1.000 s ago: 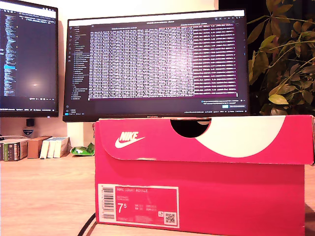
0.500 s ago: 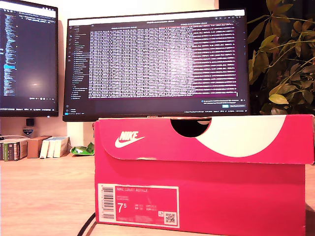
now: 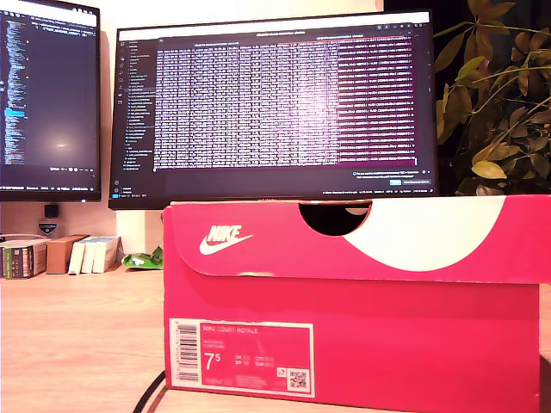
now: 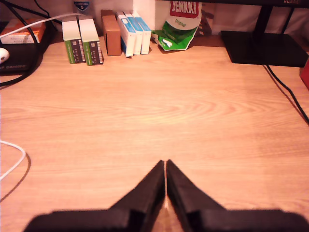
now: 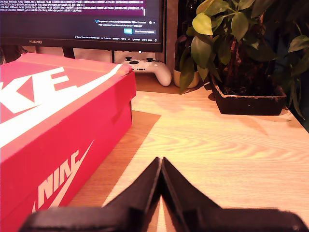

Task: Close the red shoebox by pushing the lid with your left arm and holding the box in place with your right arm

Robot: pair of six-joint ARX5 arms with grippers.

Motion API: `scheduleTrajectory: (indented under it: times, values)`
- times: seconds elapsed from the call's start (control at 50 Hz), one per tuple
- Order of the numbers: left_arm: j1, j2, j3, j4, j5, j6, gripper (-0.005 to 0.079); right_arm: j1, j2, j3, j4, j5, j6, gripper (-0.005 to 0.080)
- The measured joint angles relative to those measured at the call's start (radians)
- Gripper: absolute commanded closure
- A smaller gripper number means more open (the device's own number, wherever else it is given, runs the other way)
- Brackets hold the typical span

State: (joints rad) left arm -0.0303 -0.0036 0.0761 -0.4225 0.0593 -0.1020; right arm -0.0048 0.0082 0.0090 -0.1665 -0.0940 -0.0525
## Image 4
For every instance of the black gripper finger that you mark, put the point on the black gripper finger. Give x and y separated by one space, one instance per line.
183 195
147 198

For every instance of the red Nike shoebox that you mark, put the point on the red Nike shoebox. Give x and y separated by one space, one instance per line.
305 78

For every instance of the green and white box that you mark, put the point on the green and white box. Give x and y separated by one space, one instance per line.
93 48
72 46

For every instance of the brown cardboard box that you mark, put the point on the brown cardboard box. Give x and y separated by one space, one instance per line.
113 38

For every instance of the orange and white box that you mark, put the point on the orange and white box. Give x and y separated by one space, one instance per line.
17 36

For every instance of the green Jenkki bag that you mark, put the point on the green Jenkki bag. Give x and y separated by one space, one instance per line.
178 31

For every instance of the black wide monitor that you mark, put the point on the black wide monitor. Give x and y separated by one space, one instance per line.
265 48

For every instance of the white earbuds case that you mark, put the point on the white earbuds case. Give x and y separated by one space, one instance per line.
3 55

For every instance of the bottle with blue shield label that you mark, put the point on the bottle with blue shield label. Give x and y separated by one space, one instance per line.
81 6

